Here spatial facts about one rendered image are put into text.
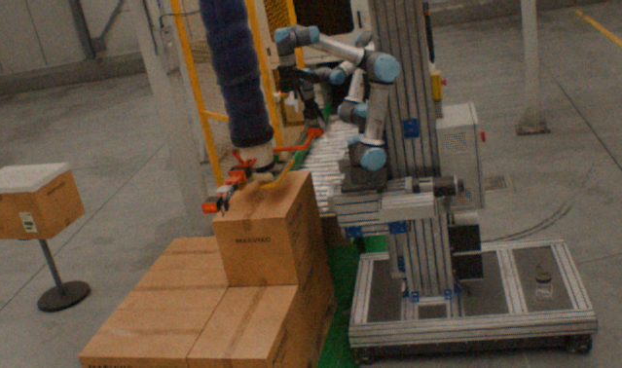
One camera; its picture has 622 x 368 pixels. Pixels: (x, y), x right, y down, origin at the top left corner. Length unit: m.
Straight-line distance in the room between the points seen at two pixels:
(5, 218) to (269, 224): 2.22
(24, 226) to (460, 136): 3.01
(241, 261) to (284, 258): 0.24
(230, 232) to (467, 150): 1.27
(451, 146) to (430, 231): 0.51
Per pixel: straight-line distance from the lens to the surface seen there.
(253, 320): 3.22
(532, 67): 6.45
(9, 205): 4.79
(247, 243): 3.37
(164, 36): 4.66
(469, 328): 3.48
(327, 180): 4.60
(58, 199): 4.75
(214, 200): 2.93
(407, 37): 3.16
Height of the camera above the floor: 2.30
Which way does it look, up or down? 22 degrees down
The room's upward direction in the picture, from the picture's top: 12 degrees counter-clockwise
